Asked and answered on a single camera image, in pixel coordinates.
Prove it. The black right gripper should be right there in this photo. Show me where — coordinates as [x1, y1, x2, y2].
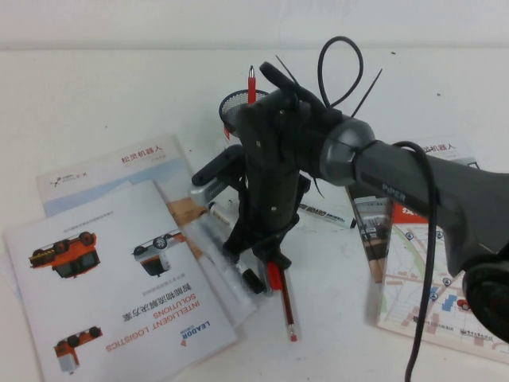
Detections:
[220, 89, 343, 264]

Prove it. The red capped pen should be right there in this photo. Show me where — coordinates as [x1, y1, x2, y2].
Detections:
[265, 260, 286, 291]

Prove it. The black mesh pen holder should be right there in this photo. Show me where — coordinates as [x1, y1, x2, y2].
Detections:
[217, 89, 275, 138]

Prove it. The red pen with silver tip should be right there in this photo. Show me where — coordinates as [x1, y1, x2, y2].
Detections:
[247, 65, 258, 105]

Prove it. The white paint marker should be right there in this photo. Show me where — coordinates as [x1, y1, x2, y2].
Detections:
[186, 220, 255, 314]

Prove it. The dark red pencil with eraser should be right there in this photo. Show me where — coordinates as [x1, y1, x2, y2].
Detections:
[276, 266, 301, 343]

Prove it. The whiteboard marker with black ends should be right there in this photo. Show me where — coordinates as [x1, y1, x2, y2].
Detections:
[297, 202, 357, 231]

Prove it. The AgileX brochure with room photo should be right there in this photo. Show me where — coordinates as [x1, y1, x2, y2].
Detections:
[345, 137, 478, 284]

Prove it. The Leador logistics brochure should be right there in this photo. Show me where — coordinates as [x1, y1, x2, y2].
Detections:
[2, 179, 239, 379]

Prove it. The AgileX brochure with wood photo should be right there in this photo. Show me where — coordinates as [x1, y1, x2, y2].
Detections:
[34, 134, 255, 331]

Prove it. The autonomous driving book red cover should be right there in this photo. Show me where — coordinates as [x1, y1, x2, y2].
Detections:
[375, 198, 502, 355]

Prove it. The black zip tie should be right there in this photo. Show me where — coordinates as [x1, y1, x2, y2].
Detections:
[352, 68, 383, 118]
[274, 55, 298, 84]

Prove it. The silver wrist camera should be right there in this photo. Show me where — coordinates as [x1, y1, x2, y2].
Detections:
[189, 174, 243, 208]

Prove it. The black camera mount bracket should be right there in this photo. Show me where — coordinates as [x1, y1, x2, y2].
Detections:
[192, 143, 247, 188]

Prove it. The black cable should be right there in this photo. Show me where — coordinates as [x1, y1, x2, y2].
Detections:
[320, 36, 441, 382]

